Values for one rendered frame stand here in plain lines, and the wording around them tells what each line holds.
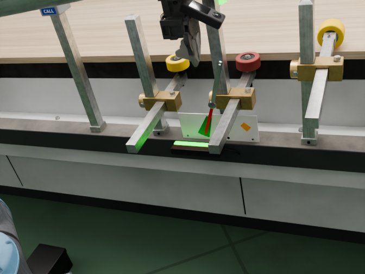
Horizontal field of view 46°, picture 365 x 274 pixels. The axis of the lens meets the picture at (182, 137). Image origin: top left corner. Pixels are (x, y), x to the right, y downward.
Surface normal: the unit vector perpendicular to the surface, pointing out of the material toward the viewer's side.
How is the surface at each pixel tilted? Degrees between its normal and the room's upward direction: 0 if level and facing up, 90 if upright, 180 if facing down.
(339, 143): 0
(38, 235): 0
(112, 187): 90
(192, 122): 90
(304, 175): 90
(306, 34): 90
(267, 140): 0
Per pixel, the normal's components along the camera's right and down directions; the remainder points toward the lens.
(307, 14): -0.34, 0.59
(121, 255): -0.18, -0.80
